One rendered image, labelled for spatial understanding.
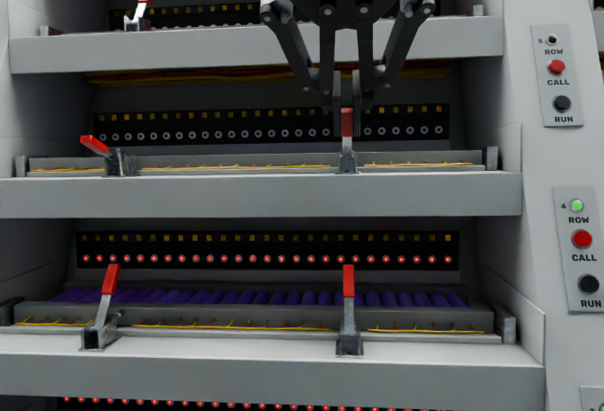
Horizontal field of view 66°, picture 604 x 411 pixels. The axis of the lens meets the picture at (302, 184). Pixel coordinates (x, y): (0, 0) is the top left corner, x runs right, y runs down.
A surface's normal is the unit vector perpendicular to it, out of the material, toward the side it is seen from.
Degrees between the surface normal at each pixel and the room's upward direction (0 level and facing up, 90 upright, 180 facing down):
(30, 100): 90
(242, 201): 109
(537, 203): 90
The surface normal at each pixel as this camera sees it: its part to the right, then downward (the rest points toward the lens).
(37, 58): -0.10, 0.07
